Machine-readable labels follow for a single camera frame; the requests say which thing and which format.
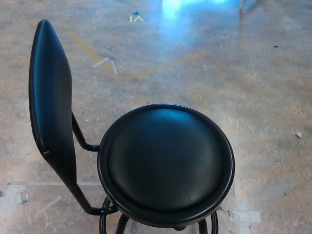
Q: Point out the black swivel chair with backrest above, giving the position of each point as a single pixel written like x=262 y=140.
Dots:
x=168 y=156

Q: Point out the white tape cross patch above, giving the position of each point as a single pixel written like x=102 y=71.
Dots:
x=243 y=215

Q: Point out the faded white diagonal tape strip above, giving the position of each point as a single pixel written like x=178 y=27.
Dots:
x=48 y=206

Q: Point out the small grey debris piece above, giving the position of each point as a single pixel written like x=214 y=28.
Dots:
x=298 y=134

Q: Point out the worn white tape patch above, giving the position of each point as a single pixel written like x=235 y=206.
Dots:
x=12 y=197

